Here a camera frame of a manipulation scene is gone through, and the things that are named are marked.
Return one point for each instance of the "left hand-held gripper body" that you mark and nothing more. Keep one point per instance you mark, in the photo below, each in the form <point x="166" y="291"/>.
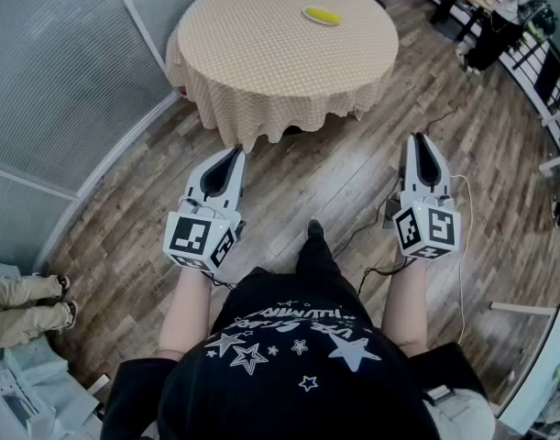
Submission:
<point x="188" y="241"/>

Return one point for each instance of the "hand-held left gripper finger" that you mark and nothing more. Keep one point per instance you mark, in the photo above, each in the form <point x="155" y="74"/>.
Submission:
<point x="196" y="179"/>
<point x="238" y="181"/>

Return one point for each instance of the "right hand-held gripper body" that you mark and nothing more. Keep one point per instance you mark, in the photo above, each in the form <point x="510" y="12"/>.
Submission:
<point x="437" y="227"/>

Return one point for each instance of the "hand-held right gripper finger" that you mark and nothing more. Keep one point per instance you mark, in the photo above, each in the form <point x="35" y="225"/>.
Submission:
<point x="443" y="172"/>
<point x="408" y="168"/>

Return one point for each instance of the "yellow-green object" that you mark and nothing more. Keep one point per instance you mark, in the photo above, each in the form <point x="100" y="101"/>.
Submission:
<point x="323" y="14"/>

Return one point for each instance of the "small white plate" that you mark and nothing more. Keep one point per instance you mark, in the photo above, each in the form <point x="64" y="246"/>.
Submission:
<point x="304" y="13"/>

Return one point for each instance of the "person's left forearm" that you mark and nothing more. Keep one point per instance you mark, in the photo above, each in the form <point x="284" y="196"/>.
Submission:
<point x="183" y="314"/>

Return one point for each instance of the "person's right forearm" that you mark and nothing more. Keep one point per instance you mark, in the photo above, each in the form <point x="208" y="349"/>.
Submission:
<point x="405" y="310"/>

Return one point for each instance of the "person's black shoe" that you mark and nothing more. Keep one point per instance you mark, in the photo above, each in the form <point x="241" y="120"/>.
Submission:
<point x="315" y="228"/>

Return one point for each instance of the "person's black trouser leg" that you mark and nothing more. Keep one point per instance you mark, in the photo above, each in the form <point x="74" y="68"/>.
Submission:
<point x="318" y="259"/>

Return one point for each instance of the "round table with dotted tablecloth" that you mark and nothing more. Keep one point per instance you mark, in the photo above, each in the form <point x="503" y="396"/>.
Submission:
<point x="270" y="58"/>

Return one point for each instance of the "black metal railing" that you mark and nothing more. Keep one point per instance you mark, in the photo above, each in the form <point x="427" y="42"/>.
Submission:
<point x="549" y="76"/>

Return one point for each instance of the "person's black star-print shirt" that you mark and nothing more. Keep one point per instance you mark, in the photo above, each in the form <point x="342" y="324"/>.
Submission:
<point x="284" y="383"/>

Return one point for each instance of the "white framed panel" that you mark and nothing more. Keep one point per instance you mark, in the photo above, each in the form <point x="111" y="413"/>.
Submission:
<point x="547" y="369"/>

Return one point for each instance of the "grey waist bag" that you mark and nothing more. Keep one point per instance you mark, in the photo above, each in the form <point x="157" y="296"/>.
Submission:
<point x="463" y="413"/>

